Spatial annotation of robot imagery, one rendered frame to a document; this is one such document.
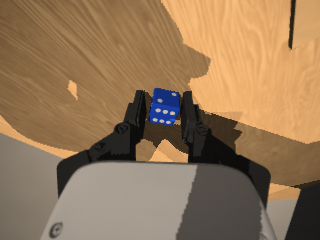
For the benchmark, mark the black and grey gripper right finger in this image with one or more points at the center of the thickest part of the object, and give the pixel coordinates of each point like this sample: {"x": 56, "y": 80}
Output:
{"x": 206, "y": 148}

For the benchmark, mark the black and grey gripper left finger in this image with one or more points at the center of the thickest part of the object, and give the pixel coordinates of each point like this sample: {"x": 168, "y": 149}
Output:
{"x": 119, "y": 145}

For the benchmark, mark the blue die with white pips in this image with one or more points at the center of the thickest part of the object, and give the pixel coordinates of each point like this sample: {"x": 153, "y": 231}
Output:
{"x": 164, "y": 107}

